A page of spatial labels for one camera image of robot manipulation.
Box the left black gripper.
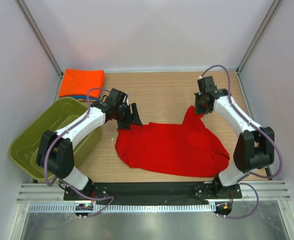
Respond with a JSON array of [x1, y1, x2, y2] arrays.
[[115, 102, 142, 130]]

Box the red t shirt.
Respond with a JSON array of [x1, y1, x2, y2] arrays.
[[115, 105, 230, 178]]

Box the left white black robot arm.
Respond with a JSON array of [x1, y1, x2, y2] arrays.
[[36, 88, 143, 200]]

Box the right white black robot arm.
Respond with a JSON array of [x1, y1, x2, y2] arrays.
[[195, 76, 274, 198]]

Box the blue folded t shirt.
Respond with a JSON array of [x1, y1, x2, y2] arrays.
[[71, 95, 94, 101]]

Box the orange folded t shirt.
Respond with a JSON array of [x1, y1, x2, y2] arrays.
[[58, 68, 105, 98]]

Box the olive green plastic basket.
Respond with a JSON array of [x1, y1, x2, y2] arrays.
[[9, 97, 106, 182]]

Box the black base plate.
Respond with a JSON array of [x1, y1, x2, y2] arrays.
[[63, 180, 243, 204]]

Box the aluminium frame rail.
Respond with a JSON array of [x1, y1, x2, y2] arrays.
[[17, 180, 291, 203]]

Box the slotted cable duct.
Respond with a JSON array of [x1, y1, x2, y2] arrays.
[[28, 202, 216, 213]]

